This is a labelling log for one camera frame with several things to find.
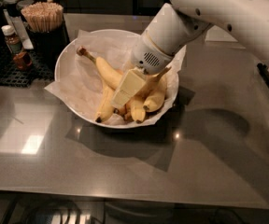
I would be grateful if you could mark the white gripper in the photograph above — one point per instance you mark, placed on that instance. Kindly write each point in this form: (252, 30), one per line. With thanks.
(148, 57)

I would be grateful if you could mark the curved yellow banana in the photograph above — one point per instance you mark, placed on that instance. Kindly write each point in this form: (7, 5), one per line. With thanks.
(112, 77)

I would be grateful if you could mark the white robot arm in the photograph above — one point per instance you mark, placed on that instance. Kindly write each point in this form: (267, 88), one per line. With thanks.
(179, 22)

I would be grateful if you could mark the right yellow banana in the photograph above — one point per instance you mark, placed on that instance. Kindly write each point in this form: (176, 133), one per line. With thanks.
(155, 99)

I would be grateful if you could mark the middle yellow banana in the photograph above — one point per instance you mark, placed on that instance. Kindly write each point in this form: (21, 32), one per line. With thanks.
(138, 113)

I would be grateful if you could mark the small orange-brown banana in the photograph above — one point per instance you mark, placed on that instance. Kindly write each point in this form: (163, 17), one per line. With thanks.
(120, 111)

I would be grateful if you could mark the left yellow banana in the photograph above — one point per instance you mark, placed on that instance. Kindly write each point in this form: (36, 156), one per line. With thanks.
(105, 109)

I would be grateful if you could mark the white paper liner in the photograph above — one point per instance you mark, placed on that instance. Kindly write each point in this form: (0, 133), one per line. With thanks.
(78, 87)

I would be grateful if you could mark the clear acrylic panel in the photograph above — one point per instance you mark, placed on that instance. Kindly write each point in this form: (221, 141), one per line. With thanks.
(216, 34)

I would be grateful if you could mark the black stirrer holder cup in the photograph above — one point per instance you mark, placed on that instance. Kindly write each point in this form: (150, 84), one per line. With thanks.
(49, 45)

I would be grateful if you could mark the bundle of wooden stirrers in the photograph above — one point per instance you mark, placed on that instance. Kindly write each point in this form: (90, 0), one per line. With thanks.
(43, 17)

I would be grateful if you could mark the white flat packet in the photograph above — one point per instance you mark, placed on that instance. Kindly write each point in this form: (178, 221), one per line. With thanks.
(20, 29)

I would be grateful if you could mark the sauce bottle with white cap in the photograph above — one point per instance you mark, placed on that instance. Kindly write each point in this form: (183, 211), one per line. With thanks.
(20, 56)

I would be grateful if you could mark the black rubber grid mat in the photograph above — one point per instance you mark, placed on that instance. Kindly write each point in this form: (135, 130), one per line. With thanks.
(11, 76)

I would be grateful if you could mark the dark jar with grey lid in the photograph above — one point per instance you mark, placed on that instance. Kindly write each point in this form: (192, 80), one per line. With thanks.
(11, 7)

